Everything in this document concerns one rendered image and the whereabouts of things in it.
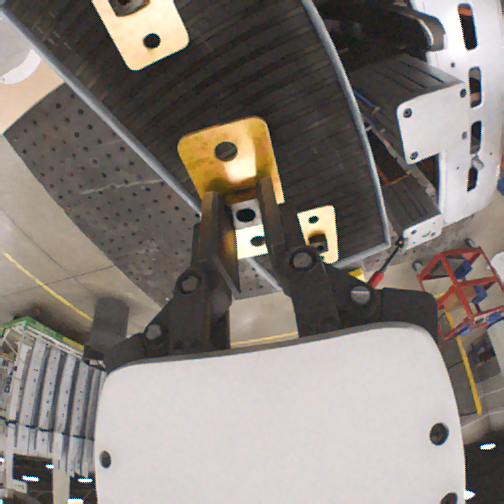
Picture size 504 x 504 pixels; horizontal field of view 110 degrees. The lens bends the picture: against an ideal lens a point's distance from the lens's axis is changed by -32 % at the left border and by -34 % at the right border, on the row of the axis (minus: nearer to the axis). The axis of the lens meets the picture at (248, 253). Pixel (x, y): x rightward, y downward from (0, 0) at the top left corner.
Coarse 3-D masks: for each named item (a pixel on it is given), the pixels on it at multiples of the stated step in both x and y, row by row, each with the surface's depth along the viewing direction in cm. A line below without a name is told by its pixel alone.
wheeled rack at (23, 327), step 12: (36, 312) 261; (12, 324) 250; (24, 324) 242; (36, 324) 252; (24, 336) 282; (36, 336) 272; (48, 336) 272; (60, 336) 283; (12, 348) 261; (60, 348) 306; (72, 348) 307; (0, 372) 228; (12, 384) 189; (0, 420) 162; (12, 420) 193; (60, 432) 240
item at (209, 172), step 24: (240, 120) 9; (192, 144) 10; (216, 144) 10; (240, 144) 10; (264, 144) 10; (192, 168) 11; (216, 168) 11; (240, 168) 11; (264, 168) 11; (240, 192) 12; (240, 216) 13; (240, 240) 15
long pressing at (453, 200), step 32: (416, 0) 16; (448, 0) 15; (480, 0) 13; (448, 32) 18; (480, 32) 16; (448, 64) 22; (480, 64) 20; (448, 160) 35; (448, 192) 41; (480, 192) 41; (448, 224) 49
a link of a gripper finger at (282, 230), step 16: (272, 192) 10; (272, 208) 10; (288, 208) 10; (272, 224) 9; (288, 224) 10; (272, 240) 9; (288, 240) 10; (304, 240) 9; (272, 256) 9; (336, 272) 8; (288, 288) 9; (336, 288) 8; (352, 288) 8; (368, 288) 8; (336, 304) 8; (352, 304) 7; (368, 304) 7
